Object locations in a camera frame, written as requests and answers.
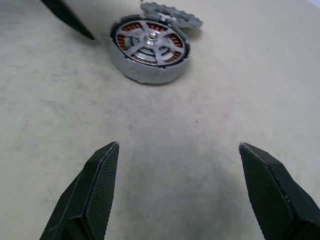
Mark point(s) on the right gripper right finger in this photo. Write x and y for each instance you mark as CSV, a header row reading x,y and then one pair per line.
x,y
277,200

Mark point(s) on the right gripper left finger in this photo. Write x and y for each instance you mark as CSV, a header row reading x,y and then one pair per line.
x,y
82,200

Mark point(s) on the silver spoked rotor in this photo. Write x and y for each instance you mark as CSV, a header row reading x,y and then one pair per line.
x,y
151,40

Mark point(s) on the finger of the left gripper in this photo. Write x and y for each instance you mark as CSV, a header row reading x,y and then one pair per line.
x,y
66,15

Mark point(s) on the silver motor housing copper windings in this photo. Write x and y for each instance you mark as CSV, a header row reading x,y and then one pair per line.
x,y
150,76

